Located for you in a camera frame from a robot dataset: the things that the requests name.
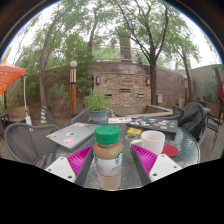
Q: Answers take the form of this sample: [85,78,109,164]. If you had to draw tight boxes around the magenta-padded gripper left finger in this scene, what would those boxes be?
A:
[44,144,95,187]

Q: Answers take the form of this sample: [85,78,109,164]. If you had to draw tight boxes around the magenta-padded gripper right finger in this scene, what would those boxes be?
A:
[129,143,184,186]

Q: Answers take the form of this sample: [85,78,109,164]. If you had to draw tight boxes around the green-capped coffee drink bottle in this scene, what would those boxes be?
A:
[93,125,124,191]

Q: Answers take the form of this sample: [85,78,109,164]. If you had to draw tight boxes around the white ceramic mug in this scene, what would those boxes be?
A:
[129,130,166,156]

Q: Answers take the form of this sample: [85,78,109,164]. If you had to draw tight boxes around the flat round red coaster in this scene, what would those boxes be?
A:
[161,144,180,158]

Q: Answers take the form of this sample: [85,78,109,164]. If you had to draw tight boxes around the silver laptop with stickers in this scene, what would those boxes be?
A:
[45,122,101,151]

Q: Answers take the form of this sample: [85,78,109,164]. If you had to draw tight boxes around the yellow card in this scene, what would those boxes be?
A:
[127,127,143,135]

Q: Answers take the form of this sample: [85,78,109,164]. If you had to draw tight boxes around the black laptop with stickers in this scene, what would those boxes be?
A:
[126,116,178,135]

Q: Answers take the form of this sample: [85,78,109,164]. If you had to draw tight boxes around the white printed paper sheet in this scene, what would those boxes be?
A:
[107,116,133,125]

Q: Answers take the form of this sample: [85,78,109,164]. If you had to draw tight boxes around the green plant in blue pot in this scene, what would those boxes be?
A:
[83,89,111,126]

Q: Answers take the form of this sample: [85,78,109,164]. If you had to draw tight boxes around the blue yellow striped cone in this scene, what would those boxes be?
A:
[40,105,48,124]

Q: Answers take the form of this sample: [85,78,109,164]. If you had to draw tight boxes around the black jacket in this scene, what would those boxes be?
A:
[177,101,208,143]

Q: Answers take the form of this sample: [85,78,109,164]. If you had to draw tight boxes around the black metal patio chair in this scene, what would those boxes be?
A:
[206,106,224,151]

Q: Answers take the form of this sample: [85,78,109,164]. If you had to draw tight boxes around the dark forked tree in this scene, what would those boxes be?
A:
[114,0,176,106]

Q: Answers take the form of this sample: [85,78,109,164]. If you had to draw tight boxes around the wooden bench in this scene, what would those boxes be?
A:
[2,105,29,125]

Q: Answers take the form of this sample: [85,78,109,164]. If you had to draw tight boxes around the leaning brown tree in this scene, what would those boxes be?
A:
[38,13,69,124]

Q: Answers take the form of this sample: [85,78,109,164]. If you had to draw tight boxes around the thin slender tree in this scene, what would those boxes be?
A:
[173,36,203,101]

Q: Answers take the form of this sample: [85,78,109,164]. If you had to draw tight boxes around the closed dark red umbrella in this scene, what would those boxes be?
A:
[214,64,224,108]

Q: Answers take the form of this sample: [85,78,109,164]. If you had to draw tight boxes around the orange canopy with white pole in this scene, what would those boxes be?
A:
[0,46,33,126]

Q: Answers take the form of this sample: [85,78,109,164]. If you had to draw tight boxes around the brown tape ring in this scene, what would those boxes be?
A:
[125,133,138,141]

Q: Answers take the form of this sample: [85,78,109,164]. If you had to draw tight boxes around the wooden globe lamp post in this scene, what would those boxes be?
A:
[69,59,79,118]
[182,73,189,108]

